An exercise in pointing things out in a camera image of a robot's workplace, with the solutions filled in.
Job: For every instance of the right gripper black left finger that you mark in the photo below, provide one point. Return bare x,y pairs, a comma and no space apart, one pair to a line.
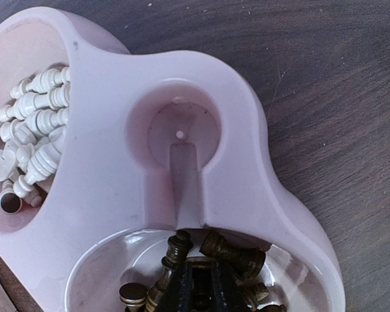
178,294

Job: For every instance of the pink double bowl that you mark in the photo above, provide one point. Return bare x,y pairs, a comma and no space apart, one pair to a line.
153,144

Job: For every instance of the white chess pieces pile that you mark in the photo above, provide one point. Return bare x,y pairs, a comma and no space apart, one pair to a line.
32,133

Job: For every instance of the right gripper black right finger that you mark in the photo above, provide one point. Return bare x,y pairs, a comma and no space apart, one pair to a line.
226,296

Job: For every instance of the dark chess pieces pile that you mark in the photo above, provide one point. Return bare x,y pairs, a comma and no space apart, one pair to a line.
246,265

